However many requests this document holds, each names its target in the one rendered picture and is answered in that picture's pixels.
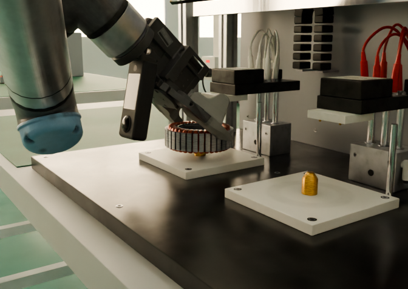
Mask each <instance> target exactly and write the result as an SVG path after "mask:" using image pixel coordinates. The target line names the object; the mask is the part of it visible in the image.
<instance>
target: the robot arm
mask: <svg viewBox="0 0 408 289"><path fill-rule="evenodd" d="M76 29H80V30H81V31H82V32H83V33H84V34H85V35H86V36H87V37H88V38H89V39H90V40H91V41H92V42H93V43H94V44H95V45H96V46H97V47H98V48H99V49H100V50H101V51H102V52H103V53H104V54H105V55H106V56H107V57H109V58H112V59H113V60H114V61H115V62H116V63H117V64H118V65H119V66H124V65H127V64H129V71H128V75H127V83H126V91H125V95H124V103H123V111H122V115H121V123H120V131H119V135H120V136H121V137H124V138H128V139H131V140H137V141H145V140H146V138H147V134H148V126H149V119H150V114H151V107H152V104H153V105H154V106H155V107H156V108H157V109H158V110H159V111H160V112H161V113H162V114H163V115H164V116H165V117H166V118H167V119H168V120H169V121H170V122H171V123H175V122H179V121H183V120H182V119H181V117H180V115H179V111H180V109H181V108H183V109H182V110H183V111H184V113H185V114H186V116H188V117H189V118H190V119H192V120H194V121H195V122H197V123H198V124H200V125H201V126H202V127H203V128H204V129H206V130H207V131H208V132H210V133H211V134H213V136H215V137H216V139H218V140H226V141H232V140H233V137H232V135H231V134H230V133H229V132H228V131H227V130H226V129H225V128H224V127H223V126H222V123H223V120H224V118H225V115H226V112H227V109H228V106H229V104H230V99H229V98H228V97H227V96H226V95H225V94H224V93H220V94H218V95H216V96H214V97H212V98H207V97H205V96H204V95H202V94H201V93H198V92H194V93H192V94H191V95H190V96H188V94H189V92H190V91H191V89H194V88H195V87H196V85H197V84H198V82H199V81H200V80H203V78H204V77H205V75H206V74H207V73H208V71H209V70H210V68H209V67H208V66H207V65H206V64H205V63H204V62H203V61H202V60H201V58H200V57H199V56H198V55H197V54H196V53H195V51H193V49H192V48H191V47H190V46H184V45H183V44H182V43H181V42H180V41H179V40H178V39H177V38H176V37H175V36H174V35H173V33H172V32H171V31H170V30H169V29H168V28H167V27H166V26H165V25H164V23H163V22H162V21H161V20H160V19H159V18H158V17H154V18H153V19H152V18H145V19H144V17H142V16H141V14H139V12H138V11H137V10H136V9H135V8H134V7H133V5H132V4H131V3H130V2H129V1H128V0H0V70H1V73H2V76H3V79H4V82H5V85H6V87H7V90H8V94H9V96H10V99H11V102H12V105H13V108H14V110H15V115H16V119H17V123H18V126H17V130H18V131H19V133H20V136H21V140H22V143H23V146H24V147H25V148H26V149H27V150H28V151H30V152H32V153H35V154H41V155H49V154H56V153H59V152H63V151H66V150H68V149H70V148H72V147H74V146H75V145H76V144H77V143H78V142H79V141H80V140H81V137H82V136H83V128H82V124H81V114H80V113H79V112H78V107H77V102H76V99H75V91H74V86H73V78H72V69H71V65H70V56H69V48H68V43H67V38H68V37H69V36H70V35H72V34H73V33H74V32H75V31H76ZM194 56H195V57H196V58H197V59H198V60H199V61H200V63H201V64H202V65H203V67H202V66H201V65H200V64H199V63H198V61H197V60H196V59H195V58H194Z"/></svg>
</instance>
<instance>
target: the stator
mask: <svg viewBox="0 0 408 289"><path fill-rule="evenodd" d="M222 126H223V127H224V128H225V129H226V130H227V131H228V132H229V133H230V134H231V135H232V137H233V133H234V128H233V127H232V126H230V125H228V124H226V123H222ZM165 146H166V147H167V148H169V149H171V150H173V151H176V152H184V153H187V152H188V153H190V154H192V153H195V154H197V153H198V151H199V154H202V153H206V154H208V153H211V154H212V153H214V152H215V153H218V152H222V151H225V150H228V149H229V148H231V147H232V146H233V140H232V141H226V140H218V139H216V137H215V136H213V134H211V133H210V132H208V131H207V130H206V129H204V128H203V127H202V126H201V125H200V124H198V123H197V122H195V121H193V120H192V121H179V122H175V123H171V124H169V125H168V126H166V127H165Z"/></svg>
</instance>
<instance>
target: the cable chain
mask: <svg viewBox="0 0 408 289"><path fill-rule="evenodd" d="M313 12H314V15H315V17H314V23H323V24H327V23H333V18H334V17H333V16H331V15H334V10H333V7H330V8H313V9H303V10H295V12H294V15H295V16H296V17H294V23H295V24H312V22H313V18H312V16H313ZM311 32H312V26H309V25H297V26H294V33H311ZM314 32H315V33H332V32H333V26H332V25H315V26H314ZM293 41H294V42H311V35H294V37H293ZM313 41H314V42H332V41H333V35H314V38H313ZM293 50H294V51H310V50H311V44H293ZM313 51H314V52H331V51H332V44H314V45H313ZM293 59H294V60H310V59H311V53H293ZM331 60H332V55H331V53H314V54H313V61H331ZM310 64H311V62H309V61H294V62H293V68H294V69H296V71H301V72H305V71H315V72H317V73H331V72H339V70H331V63H313V65H312V69H310Z"/></svg>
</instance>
